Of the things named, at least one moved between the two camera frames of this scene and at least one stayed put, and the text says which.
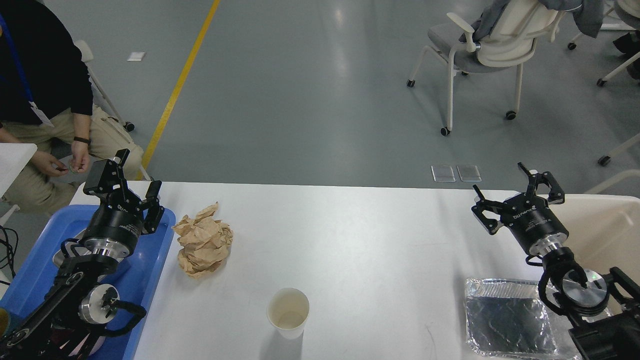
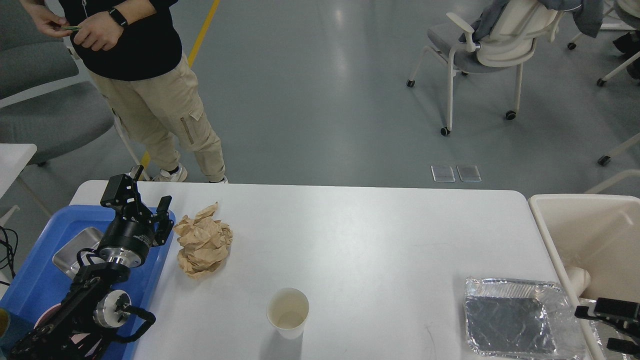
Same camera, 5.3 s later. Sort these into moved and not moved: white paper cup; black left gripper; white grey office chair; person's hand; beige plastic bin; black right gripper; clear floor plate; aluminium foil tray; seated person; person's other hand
Moved: person's hand; black right gripper; person's other hand; seated person; black left gripper
Not moved: white grey office chair; white paper cup; beige plastic bin; clear floor plate; aluminium foil tray
